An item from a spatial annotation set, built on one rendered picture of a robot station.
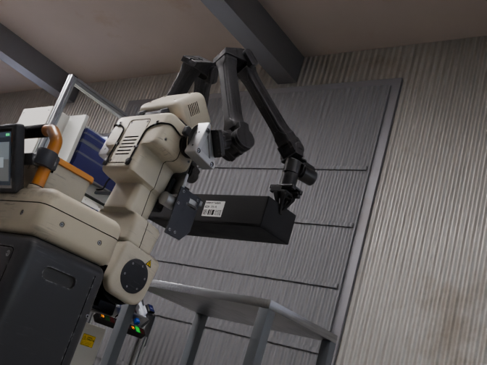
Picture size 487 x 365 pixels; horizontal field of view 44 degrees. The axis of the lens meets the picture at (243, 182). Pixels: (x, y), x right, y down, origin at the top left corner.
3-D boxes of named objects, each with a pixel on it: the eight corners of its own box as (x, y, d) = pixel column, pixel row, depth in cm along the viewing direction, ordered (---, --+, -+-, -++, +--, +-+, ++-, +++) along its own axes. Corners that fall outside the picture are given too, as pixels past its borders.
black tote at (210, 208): (146, 218, 235) (156, 192, 239) (176, 234, 247) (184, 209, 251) (259, 227, 198) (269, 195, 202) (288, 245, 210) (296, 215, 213)
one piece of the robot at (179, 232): (158, 227, 184) (180, 164, 191) (103, 222, 202) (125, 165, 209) (191, 246, 195) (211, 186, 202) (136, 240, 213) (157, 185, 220)
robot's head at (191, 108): (175, 101, 194) (206, 89, 204) (134, 106, 207) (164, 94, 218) (187, 143, 198) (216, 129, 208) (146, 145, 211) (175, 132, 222)
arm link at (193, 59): (184, 44, 224) (203, 53, 219) (203, 59, 236) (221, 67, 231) (126, 148, 226) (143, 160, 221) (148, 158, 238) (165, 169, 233)
